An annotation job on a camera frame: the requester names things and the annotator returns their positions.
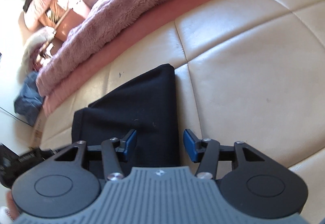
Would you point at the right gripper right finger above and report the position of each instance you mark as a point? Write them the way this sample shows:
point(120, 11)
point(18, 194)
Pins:
point(194, 147)

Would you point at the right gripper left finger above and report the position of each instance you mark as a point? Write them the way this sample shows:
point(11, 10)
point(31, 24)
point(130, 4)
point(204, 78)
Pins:
point(125, 147)

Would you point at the black pants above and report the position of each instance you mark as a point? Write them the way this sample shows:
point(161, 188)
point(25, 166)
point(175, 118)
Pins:
point(147, 104)

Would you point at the cardboard box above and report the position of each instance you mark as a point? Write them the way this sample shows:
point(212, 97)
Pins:
point(37, 130)

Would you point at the blue jeans pile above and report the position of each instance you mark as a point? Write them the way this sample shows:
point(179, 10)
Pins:
point(29, 102)

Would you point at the pink bed sheet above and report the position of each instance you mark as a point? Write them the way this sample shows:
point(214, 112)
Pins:
point(149, 24)

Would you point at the wooden chair with clothes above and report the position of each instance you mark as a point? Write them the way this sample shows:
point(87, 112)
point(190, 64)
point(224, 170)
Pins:
point(49, 19)

